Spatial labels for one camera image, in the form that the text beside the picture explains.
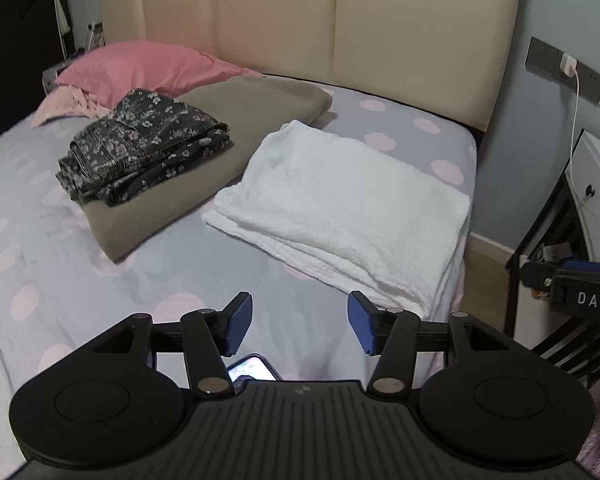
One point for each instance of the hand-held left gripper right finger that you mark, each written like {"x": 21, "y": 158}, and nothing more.
{"x": 361, "y": 322}

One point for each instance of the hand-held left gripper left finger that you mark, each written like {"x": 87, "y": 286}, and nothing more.
{"x": 239, "y": 320}

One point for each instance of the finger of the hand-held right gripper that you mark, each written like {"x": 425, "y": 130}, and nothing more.
{"x": 537, "y": 275}

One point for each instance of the white crinkle cotton top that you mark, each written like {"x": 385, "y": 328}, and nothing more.
{"x": 340, "y": 210}

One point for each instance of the smartphone with lit screen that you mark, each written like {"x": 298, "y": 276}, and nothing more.
{"x": 252, "y": 369}

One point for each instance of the dark floral garment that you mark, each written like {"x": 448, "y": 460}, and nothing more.
{"x": 140, "y": 150}

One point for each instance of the white charger plug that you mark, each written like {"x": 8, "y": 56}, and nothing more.
{"x": 568, "y": 65}

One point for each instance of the olive folded blanket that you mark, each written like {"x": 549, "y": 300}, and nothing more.
{"x": 260, "y": 102}

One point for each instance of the light pink ruffled pillow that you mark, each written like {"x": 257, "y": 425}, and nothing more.
{"x": 65, "y": 105}

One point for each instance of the beige padded headboard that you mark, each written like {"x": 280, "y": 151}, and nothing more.
{"x": 305, "y": 20}

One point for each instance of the black wardrobe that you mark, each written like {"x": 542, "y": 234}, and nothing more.
{"x": 10, "y": 35}

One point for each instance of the grey wall socket panel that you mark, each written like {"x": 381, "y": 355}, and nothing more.
{"x": 542, "y": 55}

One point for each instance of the small bedside frame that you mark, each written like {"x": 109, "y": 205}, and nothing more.
{"x": 96, "y": 35}

